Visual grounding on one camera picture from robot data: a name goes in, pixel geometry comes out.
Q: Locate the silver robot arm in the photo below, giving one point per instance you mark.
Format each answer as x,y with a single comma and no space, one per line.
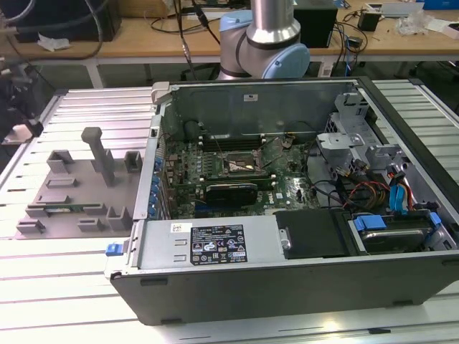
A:
265,21

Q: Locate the CPU socket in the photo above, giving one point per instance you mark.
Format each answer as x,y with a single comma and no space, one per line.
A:
238,168

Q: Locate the white crumpled paper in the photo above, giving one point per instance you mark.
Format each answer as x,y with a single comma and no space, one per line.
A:
54,42

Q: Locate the black monitor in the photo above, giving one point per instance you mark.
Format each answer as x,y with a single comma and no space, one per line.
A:
71,18

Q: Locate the grey parts rack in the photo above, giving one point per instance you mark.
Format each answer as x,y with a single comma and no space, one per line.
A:
82,193

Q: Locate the light wooden desk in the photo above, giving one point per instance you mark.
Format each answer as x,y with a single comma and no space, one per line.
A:
150,43

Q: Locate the blue expansion card clip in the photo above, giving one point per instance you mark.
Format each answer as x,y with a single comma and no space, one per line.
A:
154,200
155,187
153,212
157,163

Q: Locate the blue case latch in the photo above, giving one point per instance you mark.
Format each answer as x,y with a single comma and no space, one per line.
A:
114,249

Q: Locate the black RAM slot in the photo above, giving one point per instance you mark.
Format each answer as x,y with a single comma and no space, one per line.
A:
236,178
222,137
236,181
222,140
222,143
222,147
236,175

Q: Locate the silver power supply unit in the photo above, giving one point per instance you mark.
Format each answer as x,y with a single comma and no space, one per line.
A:
161,251

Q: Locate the white label sticker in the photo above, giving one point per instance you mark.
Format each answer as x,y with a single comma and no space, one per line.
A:
251,97

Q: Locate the black graphics card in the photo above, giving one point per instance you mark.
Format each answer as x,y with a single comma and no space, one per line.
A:
233,195

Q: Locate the round coin cell battery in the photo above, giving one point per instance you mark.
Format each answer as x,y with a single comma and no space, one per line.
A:
287,142

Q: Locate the green motherboard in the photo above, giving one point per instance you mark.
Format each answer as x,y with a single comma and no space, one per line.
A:
294,190

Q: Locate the black and grey PC case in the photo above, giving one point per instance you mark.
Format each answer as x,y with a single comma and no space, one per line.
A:
251,294

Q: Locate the black box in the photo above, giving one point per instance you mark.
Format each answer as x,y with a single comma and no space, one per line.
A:
315,28

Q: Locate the black plastic shroud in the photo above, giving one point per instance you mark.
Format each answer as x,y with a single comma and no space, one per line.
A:
312,233

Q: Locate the silver metal drive cage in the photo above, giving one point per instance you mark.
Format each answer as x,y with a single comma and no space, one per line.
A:
340,141

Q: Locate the small black adapter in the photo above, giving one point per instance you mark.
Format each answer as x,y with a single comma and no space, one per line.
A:
355,41

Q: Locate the small black cube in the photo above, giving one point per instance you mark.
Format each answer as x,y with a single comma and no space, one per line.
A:
369,21

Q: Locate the blue disk carrier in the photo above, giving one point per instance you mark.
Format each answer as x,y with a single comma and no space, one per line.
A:
369,223

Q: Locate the silver hard disk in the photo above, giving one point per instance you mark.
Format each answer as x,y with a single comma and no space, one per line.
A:
391,240

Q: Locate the clear plastic bag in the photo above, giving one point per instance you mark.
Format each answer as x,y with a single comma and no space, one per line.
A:
412,23

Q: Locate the white box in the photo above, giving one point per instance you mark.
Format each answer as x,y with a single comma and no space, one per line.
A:
444,28

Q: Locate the blue box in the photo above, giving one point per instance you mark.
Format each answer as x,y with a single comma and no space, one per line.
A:
441,4

